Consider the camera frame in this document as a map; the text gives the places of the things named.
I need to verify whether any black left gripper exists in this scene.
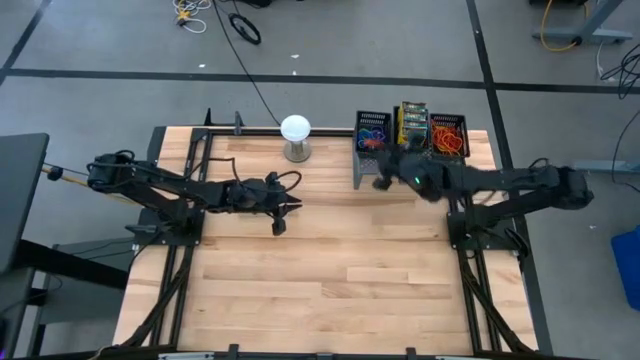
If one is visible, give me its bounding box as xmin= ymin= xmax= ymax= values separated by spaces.
xmin=226 ymin=171 xmax=303 ymax=237

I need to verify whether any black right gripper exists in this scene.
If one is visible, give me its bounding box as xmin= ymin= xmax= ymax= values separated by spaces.
xmin=372 ymin=131 xmax=452 ymax=204

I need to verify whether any black slotted plastic basket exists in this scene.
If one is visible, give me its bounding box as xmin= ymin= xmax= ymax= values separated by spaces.
xmin=428 ymin=112 xmax=471 ymax=161
xmin=392 ymin=103 xmax=431 ymax=151
xmin=355 ymin=110 xmax=395 ymax=161

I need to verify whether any black side desk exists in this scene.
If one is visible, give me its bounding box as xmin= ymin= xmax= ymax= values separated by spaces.
xmin=0 ymin=132 xmax=51 ymax=276

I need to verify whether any grey perforated metal shelf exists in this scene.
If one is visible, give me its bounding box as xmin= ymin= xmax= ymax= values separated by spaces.
xmin=351 ymin=110 xmax=470 ymax=191

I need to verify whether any white mushroom table lamp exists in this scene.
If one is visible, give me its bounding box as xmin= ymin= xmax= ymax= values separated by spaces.
xmin=279 ymin=114 xmax=314 ymax=164

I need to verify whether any grey table leg foot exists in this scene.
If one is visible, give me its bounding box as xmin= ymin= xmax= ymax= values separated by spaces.
xmin=571 ymin=158 xmax=640 ymax=175
xmin=531 ymin=0 xmax=635 ymax=46

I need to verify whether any blue plastic bin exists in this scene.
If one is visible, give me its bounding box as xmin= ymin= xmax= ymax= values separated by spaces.
xmin=610 ymin=224 xmax=640 ymax=312

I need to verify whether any black aluminium table frame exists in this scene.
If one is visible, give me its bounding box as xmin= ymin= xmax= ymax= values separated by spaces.
xmin=112 ymin=107 xmax=556 ymax=360

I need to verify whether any long black floor cable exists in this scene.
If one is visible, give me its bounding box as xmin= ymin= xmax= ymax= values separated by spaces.
xmin=212 ymin=0 xmax=283 ymax=127

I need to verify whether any yellow floor cable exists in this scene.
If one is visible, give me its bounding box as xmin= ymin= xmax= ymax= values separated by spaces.
xmin=539 ymin=0 xmax=584 ymax=53

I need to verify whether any coiled black floor cable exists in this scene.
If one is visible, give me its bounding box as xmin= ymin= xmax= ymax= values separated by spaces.
xmin=228 ymin=12 xmax=263 ymax=46

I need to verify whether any white floor cable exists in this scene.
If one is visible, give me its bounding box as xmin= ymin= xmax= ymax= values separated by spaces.
xmin=594 ymin=42 xmax=606 ymax=84

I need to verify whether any white yellow cable bundle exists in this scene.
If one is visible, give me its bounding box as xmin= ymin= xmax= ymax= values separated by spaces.
xmin=172 ymin=0 xmax=214 ymax=35

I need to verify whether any black floor cable bundle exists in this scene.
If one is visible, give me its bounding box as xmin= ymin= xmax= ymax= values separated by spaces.
xmin=599 ymin=42 xmax=640 ymax=101

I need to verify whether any orange yellow cable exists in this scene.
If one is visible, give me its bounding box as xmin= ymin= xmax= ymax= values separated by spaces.
xmin=42 ymin=164 xmax=151 ymax=207

